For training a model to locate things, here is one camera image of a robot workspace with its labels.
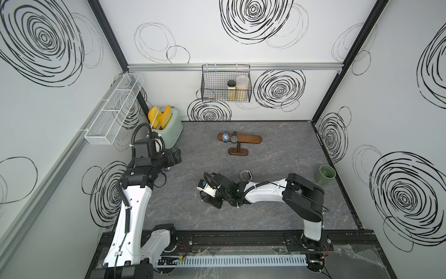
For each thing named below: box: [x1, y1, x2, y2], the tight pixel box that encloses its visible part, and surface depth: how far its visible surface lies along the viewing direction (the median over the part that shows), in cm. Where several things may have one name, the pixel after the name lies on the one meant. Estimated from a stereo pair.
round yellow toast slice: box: [148, 106, 163, 130], surface depth 97 cm
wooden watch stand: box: [217, 132, 263, 156], surface depth 95 cm
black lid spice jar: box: [227, 79, 237, 102], surface depth 88 cm
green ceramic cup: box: [314, 165, 337, 186], surface depth 91 cm
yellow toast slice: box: [159, 104, 173, 130], surface depth 96 cm
